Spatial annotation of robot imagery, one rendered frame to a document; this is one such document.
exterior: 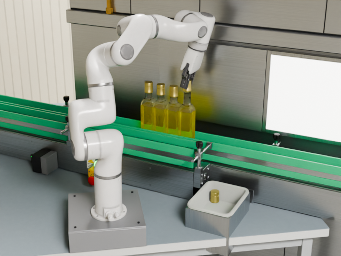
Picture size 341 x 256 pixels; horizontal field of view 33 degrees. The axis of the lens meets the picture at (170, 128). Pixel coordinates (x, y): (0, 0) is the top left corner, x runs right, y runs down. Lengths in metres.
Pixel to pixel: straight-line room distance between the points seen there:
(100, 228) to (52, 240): 0.21
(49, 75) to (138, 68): 2.36
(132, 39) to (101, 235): 0.66
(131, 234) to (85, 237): 0.15
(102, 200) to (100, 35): 0.90
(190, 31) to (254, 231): 0.75
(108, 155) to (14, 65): 3.01
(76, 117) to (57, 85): 3.02
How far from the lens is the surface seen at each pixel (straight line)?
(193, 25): 2.04
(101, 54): 1.91
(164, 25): 2.02
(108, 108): 1.88
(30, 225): 2.18
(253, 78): 2.29
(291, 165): 2.19
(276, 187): 2.22
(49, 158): 2.50
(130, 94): 2.59
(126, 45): 1.85
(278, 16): 2.24
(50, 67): 4.82
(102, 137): 1.88
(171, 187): 2.29
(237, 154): 2.24
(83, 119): 1.86
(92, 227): 1.97
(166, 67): 2.43
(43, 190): 2.41
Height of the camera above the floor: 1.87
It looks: 22 degrees down
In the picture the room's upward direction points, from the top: straight up
